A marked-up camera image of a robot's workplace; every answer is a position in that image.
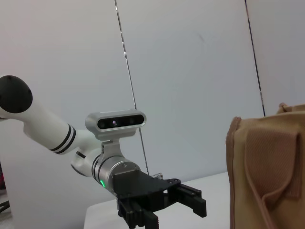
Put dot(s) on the red and black office chair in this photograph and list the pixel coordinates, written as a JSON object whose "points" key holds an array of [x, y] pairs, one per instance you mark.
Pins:
{"points": [[2, 176]]}

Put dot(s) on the white and silver left robot arm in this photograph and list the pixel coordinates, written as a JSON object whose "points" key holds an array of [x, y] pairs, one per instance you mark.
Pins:
{"points": [[47, 124]]}

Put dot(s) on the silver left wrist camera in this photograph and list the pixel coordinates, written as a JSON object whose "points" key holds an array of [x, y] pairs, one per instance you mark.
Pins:
{"points": [[119, 122]]}

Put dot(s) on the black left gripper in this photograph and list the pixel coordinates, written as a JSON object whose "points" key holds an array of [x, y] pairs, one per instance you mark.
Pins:
{"points": [[138, 186]]}

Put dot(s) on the khaki fabric food bag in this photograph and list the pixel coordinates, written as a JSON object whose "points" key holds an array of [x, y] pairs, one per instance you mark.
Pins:
{"points": [[267, 171]]}

